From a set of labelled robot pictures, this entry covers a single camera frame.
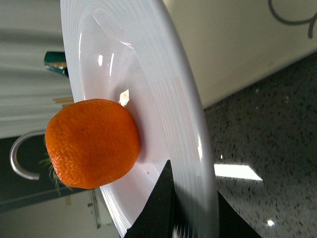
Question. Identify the orange fruit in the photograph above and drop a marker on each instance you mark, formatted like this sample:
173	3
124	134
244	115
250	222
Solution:
91	143

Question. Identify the silver faucet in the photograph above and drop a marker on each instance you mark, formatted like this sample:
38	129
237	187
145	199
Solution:
26	153

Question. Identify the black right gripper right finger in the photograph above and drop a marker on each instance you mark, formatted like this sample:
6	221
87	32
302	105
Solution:
231	224

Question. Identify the cream bear tray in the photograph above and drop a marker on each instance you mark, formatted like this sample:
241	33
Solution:
232	44

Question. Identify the white ribbed plate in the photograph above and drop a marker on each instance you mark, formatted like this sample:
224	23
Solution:
128	51

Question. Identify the grey curtain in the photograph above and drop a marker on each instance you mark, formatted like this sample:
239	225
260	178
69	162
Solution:
29	29

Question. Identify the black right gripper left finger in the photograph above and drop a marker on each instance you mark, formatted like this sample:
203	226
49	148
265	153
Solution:
162	215

